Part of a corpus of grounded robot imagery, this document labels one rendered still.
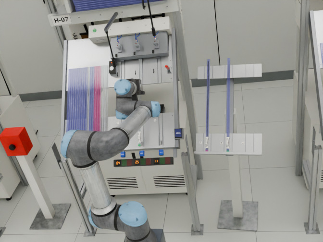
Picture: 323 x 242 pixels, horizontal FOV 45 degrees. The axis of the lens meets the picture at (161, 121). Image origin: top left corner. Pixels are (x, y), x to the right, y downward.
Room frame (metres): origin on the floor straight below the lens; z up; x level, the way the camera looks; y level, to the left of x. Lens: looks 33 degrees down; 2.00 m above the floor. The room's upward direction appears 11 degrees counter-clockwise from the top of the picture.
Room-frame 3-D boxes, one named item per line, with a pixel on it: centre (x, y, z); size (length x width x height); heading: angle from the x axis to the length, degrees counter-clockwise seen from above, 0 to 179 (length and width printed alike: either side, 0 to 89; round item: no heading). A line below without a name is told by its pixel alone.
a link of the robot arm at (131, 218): (1.23, 0.21, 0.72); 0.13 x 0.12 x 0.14; 65
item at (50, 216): (2.10, 0.94, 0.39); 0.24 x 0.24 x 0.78; 77
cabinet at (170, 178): (2.39, 0.13, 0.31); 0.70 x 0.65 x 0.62; 77
